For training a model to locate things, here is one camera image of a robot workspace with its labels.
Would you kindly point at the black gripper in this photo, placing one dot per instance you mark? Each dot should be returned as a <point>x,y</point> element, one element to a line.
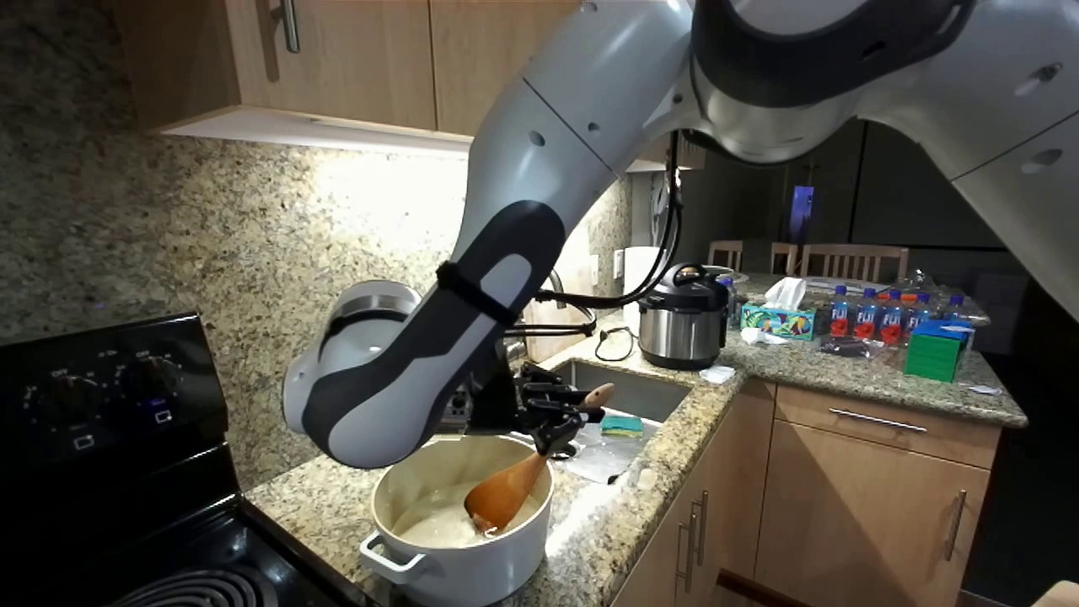
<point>522,397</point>

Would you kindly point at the wooden spoon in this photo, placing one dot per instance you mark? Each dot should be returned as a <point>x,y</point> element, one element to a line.
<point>501,499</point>

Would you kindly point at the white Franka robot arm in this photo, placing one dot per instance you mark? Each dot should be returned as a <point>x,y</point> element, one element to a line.
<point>451,337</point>

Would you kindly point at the green dish sponge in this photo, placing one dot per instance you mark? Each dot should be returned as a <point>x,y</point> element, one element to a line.
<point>622,426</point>

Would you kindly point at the stainless steel sink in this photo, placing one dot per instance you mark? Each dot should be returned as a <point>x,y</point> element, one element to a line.
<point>643,392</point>

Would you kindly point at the steel pressure cooker black lid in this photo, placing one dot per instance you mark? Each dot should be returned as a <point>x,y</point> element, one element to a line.
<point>679,325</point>

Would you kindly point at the crumpled white paper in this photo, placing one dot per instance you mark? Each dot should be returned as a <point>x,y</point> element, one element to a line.
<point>717,374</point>

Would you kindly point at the white paper towel roll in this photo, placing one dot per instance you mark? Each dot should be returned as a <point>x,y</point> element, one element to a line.
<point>638,270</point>

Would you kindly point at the light wood base cabinet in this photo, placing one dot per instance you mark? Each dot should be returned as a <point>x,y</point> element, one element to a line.
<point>731,482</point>
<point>853,507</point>

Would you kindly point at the wooden dining chair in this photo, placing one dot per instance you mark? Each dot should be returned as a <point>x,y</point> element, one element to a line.
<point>783,244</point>
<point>726,244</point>
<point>853,248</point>

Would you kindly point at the colourful tissue box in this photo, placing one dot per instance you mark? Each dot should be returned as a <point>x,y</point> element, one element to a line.
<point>786,325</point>

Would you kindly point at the red drink bottle blue cap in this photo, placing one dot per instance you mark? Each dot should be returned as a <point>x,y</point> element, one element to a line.
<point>957,306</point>
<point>893,325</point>
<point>869,325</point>
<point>841,321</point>
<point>917,294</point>

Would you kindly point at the blue lit screen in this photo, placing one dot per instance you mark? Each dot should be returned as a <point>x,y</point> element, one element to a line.
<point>799,209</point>

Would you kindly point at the green box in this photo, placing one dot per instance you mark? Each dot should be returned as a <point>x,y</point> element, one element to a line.
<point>931,354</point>

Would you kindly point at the large dark window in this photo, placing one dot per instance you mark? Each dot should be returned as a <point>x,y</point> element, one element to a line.
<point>913,204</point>

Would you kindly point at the light wood upper cabinet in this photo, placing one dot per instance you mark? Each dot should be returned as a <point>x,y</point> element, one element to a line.
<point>360,56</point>

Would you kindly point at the black electric stove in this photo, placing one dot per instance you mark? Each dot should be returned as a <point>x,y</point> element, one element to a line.
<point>102,448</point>

